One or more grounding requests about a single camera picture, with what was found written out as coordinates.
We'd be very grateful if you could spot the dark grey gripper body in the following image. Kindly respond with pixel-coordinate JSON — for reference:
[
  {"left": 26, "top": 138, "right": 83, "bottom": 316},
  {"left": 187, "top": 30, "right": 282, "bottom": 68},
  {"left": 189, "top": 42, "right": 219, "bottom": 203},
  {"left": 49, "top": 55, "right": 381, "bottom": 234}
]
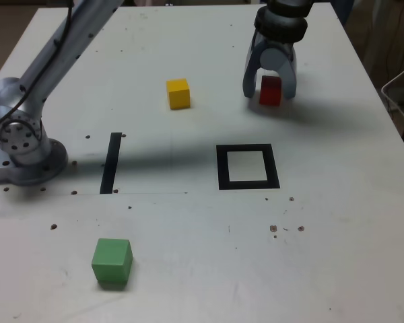
[{"left": 257, "top": 34, "right": 296, "bottom": 55}]

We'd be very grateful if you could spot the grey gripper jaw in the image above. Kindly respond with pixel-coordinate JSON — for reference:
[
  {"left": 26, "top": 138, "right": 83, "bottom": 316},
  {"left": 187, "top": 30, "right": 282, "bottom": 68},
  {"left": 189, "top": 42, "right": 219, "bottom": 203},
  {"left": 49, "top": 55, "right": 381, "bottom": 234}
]
[
  {"left": 242, "top": 33, "right": 267, "bottom": 100},
  {"left": 259, "top": 46, "right": 298, "bottom": 100}
]

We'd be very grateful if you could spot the red cube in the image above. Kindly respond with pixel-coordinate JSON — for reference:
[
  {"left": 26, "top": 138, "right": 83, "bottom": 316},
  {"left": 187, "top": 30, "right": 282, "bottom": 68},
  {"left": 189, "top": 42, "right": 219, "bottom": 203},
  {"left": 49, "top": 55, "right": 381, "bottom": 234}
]
[{"left": 258, "top": 75, "right": 283, "bottom": 107}]

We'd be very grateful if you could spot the yellow cube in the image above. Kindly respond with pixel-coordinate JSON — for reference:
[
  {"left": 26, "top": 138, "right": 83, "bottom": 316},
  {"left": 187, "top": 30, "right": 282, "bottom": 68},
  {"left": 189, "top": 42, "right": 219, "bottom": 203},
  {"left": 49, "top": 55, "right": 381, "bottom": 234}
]
[{"left": 166, "top": 78, "right": 191, "bottom": 110}]

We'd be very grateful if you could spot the green cube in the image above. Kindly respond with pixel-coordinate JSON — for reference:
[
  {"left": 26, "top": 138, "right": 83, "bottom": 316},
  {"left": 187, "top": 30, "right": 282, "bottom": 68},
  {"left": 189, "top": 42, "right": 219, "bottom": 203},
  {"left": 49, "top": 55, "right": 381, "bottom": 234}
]
[{"left": 91, "top": 238, "right": 134, "bottom": 283}]

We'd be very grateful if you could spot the black tape square outline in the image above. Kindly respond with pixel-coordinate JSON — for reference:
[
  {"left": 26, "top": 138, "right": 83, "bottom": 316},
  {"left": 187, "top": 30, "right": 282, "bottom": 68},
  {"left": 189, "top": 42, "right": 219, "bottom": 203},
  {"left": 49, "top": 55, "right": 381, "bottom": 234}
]
[{"left": 215, "top": 143, "right": 281, "bottom": 191}]

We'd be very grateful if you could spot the black tape strip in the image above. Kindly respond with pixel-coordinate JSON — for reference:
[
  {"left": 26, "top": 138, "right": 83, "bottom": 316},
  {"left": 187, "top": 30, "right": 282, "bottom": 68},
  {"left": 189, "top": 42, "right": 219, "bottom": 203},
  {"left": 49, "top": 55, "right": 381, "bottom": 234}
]
[{"left": 100, "top": 132, "right": 123, "bottom": 195}]

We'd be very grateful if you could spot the white background cable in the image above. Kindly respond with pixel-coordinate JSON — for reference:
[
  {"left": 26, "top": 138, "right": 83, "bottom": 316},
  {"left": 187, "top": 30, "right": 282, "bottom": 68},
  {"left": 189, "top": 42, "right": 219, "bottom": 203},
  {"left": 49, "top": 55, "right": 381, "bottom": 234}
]
[{"left": 380, "top": 57, "right": 404, "bottom": 127}]

